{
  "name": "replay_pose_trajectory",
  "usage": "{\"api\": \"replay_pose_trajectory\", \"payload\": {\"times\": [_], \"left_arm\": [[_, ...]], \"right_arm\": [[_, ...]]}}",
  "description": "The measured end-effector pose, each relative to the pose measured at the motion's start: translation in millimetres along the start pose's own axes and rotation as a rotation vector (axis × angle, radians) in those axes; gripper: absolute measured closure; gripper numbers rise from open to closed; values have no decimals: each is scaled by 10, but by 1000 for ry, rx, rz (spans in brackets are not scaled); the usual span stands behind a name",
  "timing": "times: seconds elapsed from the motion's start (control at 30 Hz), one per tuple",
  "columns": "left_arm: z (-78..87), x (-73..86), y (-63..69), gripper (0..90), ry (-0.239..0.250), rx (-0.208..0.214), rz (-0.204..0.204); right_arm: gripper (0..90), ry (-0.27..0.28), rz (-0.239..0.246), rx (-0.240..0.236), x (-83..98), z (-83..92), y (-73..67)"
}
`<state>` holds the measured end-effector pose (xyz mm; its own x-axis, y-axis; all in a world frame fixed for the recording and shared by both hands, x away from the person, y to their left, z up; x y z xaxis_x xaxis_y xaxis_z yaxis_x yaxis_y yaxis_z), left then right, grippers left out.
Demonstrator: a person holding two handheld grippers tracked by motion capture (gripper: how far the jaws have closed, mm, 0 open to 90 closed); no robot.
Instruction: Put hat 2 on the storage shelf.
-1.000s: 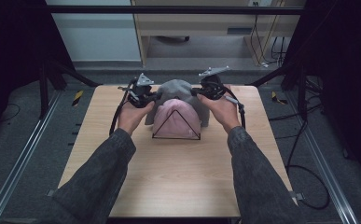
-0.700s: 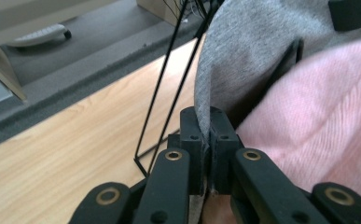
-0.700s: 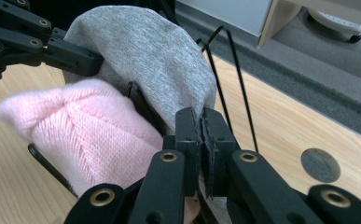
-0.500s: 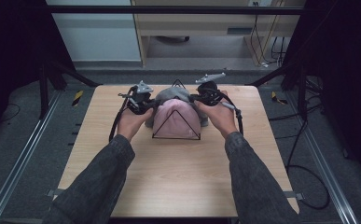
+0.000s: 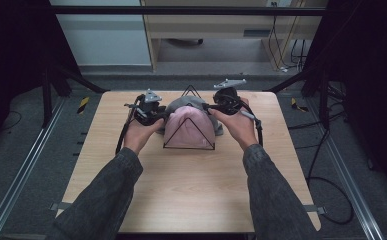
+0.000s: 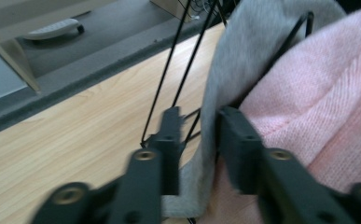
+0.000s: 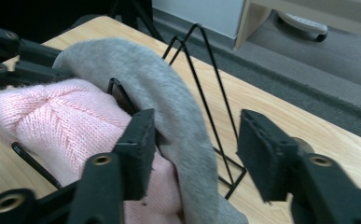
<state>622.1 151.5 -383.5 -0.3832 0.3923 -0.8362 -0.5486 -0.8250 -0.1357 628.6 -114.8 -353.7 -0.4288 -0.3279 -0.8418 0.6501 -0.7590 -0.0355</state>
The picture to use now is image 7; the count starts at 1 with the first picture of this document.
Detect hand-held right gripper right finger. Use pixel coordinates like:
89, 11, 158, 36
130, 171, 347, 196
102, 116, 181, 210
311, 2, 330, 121
236, 108, 301, 203

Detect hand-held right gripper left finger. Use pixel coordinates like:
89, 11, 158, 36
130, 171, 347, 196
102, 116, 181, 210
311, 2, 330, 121
112, 108, 157, 202

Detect pink knit hat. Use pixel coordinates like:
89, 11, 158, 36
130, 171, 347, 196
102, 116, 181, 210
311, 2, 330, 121
0, 77, 184, 224

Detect grey beanie hat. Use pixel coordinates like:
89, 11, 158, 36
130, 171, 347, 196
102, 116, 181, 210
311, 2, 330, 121
52, 37, 249, 224

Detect black wire rack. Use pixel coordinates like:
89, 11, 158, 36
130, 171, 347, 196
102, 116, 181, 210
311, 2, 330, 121
11, 22, 248, 201

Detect black stand legs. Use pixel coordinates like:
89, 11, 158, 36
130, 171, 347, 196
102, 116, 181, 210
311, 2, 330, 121
108, 0, 167, 43

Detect grey oval object on floor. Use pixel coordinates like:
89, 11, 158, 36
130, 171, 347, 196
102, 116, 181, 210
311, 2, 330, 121
276, 10, 329, 43

